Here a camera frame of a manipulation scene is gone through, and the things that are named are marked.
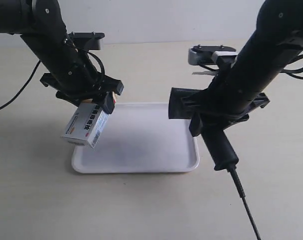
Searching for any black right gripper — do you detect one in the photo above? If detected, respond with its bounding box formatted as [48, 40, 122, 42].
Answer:
[187, 67, 270, 137]

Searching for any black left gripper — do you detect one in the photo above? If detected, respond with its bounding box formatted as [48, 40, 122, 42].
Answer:
[39, 49, 124, 115]

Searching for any white and red medicine box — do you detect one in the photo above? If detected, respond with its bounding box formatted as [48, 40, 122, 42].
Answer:
[60, 100, 110, 149]

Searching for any black handheld barcode scanner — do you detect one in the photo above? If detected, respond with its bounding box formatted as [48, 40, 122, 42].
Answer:
[168, 87, 239, 175]

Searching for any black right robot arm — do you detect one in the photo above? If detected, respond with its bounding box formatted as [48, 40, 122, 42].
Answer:
[181, 0, 303, 136]

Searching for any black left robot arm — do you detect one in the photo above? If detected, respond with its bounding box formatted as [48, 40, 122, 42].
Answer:
[0, 0, 124, 114]

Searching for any white plastic tray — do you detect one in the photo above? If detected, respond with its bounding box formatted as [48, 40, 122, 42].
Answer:
[71, 102, 200, 174]

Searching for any black scanner cable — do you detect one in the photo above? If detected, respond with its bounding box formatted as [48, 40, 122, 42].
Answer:
[230, 167, 262, 240]

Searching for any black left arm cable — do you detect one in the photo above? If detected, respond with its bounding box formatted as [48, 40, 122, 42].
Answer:
[0, 59, 42, 113]

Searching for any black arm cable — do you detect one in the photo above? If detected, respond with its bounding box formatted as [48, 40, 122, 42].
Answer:
[280, 53, 303, 81]
[0, 59, 42, 113]

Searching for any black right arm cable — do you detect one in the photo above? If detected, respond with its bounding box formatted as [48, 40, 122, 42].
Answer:
[280, 53, 303, 81]

